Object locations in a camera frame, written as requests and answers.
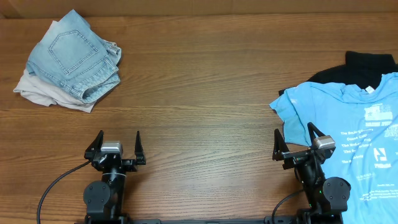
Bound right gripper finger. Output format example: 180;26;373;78
307;122;325;146
272;129;290;161

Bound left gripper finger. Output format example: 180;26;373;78
134;131;146;165
84;130;104;161

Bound light blue printed t-shirt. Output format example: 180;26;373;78
270;72;397;223

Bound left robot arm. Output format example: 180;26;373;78
83;131;146;224

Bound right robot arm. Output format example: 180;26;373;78
271;122;351;224

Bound black garment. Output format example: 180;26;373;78
278;50;398;96

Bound folded white cloth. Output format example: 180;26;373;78
12;20;96;113

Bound folded light denim jeans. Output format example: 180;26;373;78
26;9;122;103

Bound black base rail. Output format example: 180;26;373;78
74;215;343;224

